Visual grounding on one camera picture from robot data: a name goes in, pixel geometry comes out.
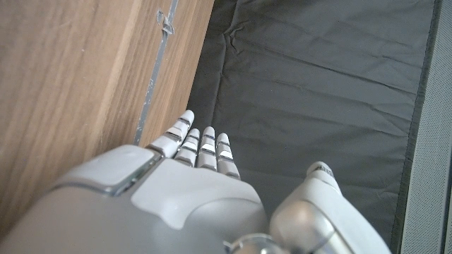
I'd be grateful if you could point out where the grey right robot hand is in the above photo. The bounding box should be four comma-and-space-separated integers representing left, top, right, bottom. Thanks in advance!
0, 109, 393, 254

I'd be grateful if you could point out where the wooden table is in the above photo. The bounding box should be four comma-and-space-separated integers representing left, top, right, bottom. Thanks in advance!
133, 0, 179, 146

